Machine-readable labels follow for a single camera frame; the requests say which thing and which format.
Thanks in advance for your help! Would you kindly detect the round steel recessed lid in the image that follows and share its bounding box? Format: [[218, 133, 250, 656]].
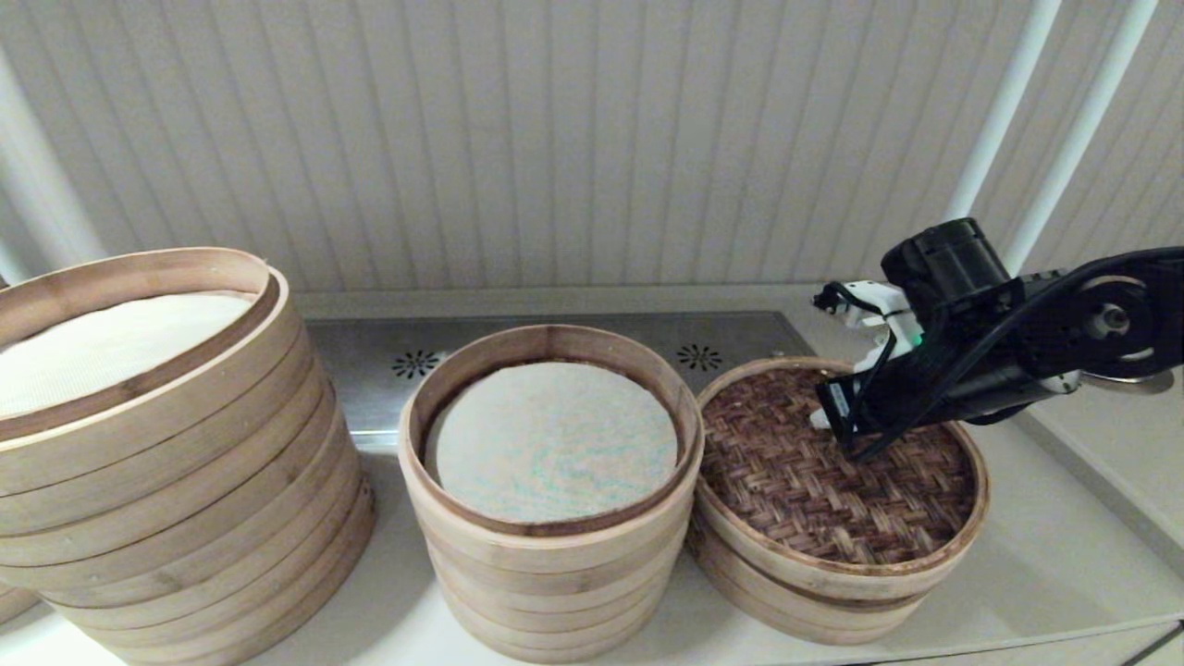
[[1078, 368, 1176, 395]]

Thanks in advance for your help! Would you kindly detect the white metal pole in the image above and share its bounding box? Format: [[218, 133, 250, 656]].
[[943, 0, 1065, 223], [1004, 0, 1159, 274]]

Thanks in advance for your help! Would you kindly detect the stainless steel vented plate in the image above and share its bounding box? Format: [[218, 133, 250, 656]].
[[308, 313, 817, 454]]

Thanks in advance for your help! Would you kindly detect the white mesh steamer liner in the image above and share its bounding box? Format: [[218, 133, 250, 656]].
[[425, 362, 678, 522]]

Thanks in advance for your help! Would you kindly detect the white cloth steamer liner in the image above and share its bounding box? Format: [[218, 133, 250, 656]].
[[0, 292, 261, 419]]

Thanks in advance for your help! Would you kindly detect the large bamboo steamer stack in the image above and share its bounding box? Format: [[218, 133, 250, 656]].
[[0, 247, 378, 666]]

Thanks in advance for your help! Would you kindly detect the white round pillar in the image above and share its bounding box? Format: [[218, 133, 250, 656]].
[[0, 46, 107, 278]]

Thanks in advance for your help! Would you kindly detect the medium bamboo steamer stack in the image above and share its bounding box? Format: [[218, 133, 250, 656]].
[[399, 325, 704, 663]]

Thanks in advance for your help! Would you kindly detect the small bamboo steamer basket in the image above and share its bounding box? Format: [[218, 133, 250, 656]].
[[686, 527, 931, 646]]

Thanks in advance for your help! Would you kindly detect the woven bamboo steamer lid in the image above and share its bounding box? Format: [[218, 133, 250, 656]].
[[694, 357, 991, 604]]

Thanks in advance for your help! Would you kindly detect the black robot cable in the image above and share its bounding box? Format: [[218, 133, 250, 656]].
[[814, 246, 1184, 463]]

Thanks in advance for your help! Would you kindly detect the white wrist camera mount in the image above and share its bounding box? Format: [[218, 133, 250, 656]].
[[814, 280, 926, 376]]

